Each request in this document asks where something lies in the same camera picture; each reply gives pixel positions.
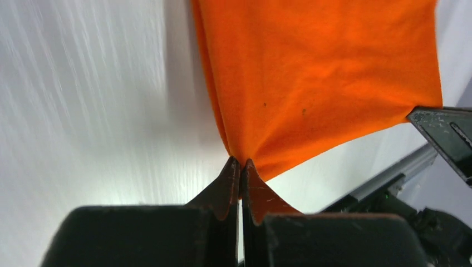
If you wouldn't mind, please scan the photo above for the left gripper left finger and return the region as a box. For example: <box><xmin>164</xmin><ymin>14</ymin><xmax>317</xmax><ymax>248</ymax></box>
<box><xmin>42</xmin><ymin>157</ymin><xmax>240</xmax><ymax>266</ymax></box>

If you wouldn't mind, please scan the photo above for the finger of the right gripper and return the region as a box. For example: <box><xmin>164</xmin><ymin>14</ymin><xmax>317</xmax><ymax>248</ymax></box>
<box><xmin>407</xmin><ymin>106</ymin><xmax>471</xmax><ymax>187</ymax></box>

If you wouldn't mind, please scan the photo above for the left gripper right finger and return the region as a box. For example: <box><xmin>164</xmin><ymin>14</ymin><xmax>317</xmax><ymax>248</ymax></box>
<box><xmin>241</xmin><ymin>160</ymin><xmax>427</xmax><ymax>266</ymax></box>

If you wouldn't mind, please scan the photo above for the orange t-shirt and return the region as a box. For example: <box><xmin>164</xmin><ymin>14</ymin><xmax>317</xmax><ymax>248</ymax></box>
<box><xmin>191</xmin><ymin>1</ymin><xmax>443</xmax><ymax>181</ymax></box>

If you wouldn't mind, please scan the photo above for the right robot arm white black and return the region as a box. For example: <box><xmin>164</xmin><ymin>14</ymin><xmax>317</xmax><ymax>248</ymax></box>
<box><xmin>323</xmin><ymin>106</ymin><xmax>471</xmax><ymax>266</ymax></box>

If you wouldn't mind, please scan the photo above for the aluminium rail frame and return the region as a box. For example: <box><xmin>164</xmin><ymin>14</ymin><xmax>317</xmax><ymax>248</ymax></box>
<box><xmin>349</xmin><ymin>144</ymin><xmax>438</xmax><ymax>201</ymax></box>

